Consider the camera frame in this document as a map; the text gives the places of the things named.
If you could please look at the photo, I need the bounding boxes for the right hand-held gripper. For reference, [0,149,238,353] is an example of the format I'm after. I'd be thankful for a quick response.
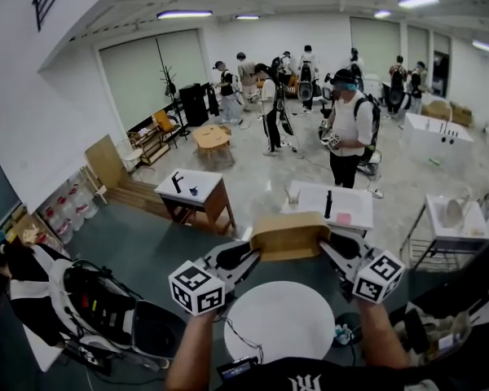
[318,235,406,305]

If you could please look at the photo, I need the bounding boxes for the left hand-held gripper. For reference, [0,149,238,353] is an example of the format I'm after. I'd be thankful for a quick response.
[167,241,263,319]

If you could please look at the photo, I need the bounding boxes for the yellow plastic container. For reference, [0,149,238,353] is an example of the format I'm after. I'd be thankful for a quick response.
[249,212,331,262]

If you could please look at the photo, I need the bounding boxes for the person's right forearm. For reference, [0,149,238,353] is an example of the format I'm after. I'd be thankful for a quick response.
[356,297,411,368]

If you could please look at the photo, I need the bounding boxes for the person's left forearm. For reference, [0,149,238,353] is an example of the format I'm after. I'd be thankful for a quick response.
[165,314,229,391]

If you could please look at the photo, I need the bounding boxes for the round white table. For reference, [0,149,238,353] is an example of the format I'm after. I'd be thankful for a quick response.
[222,281,335,366]

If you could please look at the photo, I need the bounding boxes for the black mesh waste bin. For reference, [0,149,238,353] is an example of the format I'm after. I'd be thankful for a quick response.
[333,310,366,346]

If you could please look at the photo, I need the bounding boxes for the clear glass with sticks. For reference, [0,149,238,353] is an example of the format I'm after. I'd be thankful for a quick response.
[284,187,302,211]

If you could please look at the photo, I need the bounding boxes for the crumpled clear plastic bottle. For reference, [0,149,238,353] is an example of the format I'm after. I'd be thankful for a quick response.
[334,322,354,344]

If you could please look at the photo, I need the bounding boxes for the white sink cabinet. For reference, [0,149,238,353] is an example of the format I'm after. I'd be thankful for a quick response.
[401,193,489,270]

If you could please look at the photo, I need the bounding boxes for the black chest device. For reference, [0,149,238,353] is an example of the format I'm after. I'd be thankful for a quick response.
[215,355,260,382]

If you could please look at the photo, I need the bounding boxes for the person's black t-shirt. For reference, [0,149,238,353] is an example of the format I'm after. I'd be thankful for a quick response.
[209,355,445,391]

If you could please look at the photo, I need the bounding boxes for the beige bag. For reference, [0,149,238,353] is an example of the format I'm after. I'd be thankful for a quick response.
[394,305,474,360]

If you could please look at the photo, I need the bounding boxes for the wooden steps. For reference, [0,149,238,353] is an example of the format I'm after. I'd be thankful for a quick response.
[105,179,168,219]

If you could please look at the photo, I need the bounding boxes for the low wooden table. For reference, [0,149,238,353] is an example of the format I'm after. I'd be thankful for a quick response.
[192,123,232,160]

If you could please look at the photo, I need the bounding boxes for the white kitchen island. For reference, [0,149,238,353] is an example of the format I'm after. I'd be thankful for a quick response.
[403,112,474,173]

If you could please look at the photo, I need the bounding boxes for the wooden shelf rack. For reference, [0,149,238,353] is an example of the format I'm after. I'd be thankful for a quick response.
[128,126,172,166]

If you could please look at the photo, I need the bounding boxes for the round white stool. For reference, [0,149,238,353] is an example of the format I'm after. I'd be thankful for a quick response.
[120,138,143,174]

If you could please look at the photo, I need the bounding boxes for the yellow wooden chair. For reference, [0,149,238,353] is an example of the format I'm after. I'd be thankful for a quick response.
[152,110,180,148]

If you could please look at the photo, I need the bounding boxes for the black cabinet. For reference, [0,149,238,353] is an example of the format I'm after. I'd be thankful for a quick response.
[178,82,211,128]

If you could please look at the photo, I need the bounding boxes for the cardboard box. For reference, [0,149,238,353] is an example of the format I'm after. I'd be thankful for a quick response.
[421,99,452,121]
[450,102,474,128]
[7,212,62,252]

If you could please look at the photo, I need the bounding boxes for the wooden board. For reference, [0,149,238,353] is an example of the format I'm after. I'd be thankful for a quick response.
[84,134,127,191]

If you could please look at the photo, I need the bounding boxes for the group of clear water jugs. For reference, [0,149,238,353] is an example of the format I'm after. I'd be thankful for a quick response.
[40,175,101,244]

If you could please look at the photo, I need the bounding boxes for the black coat rack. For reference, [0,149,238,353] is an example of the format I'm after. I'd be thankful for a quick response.
[158,65,191,138]

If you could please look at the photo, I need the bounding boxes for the white roller blind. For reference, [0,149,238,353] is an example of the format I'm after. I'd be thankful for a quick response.
[97,29,207,132]

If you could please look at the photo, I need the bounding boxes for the white rectangular table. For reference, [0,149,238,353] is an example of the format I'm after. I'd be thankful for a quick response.
[22,323,64,373]

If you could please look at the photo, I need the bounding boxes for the white table black frame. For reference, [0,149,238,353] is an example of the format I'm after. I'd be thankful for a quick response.
[280,180,375,239]

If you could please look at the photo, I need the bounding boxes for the thin black cable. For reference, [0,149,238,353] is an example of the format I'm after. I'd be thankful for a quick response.
[227,318,267,366]

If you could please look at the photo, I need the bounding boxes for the wooden frame stand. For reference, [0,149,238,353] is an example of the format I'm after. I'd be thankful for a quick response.
[81,165,109,205]

